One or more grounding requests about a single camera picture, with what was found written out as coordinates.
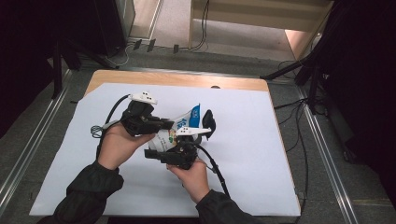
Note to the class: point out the black curtain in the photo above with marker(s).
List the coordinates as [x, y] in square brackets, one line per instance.
[25, 46]
[367, 77]

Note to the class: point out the person's left hand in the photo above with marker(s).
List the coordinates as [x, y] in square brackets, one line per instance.
[116, 147]

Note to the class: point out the black metal stand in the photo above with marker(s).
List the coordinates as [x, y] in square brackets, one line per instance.
[315, 87]
[57, 71]

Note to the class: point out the metal floor rail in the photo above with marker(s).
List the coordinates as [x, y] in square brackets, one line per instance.
[34, 143]
[330, 168]

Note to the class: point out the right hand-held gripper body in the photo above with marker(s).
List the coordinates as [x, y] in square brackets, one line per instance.
[180, 155]

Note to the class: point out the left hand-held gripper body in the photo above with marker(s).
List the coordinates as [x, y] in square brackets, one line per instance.
[137, 121]

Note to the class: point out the white paper sheet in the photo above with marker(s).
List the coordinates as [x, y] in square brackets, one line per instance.
[255, 174]

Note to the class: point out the dark cabinet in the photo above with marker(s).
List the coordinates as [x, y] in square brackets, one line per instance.
[113, 25]

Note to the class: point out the blue and white pouch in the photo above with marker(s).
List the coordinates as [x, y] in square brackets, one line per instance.
[165, 140]

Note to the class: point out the small dark table grommet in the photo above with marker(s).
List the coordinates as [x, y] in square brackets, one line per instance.
[215, 87]

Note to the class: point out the light wooden shelf unit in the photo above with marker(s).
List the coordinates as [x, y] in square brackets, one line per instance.
[249, 12]

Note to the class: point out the person's right hand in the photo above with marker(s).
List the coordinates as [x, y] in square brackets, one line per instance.
[194, 180]

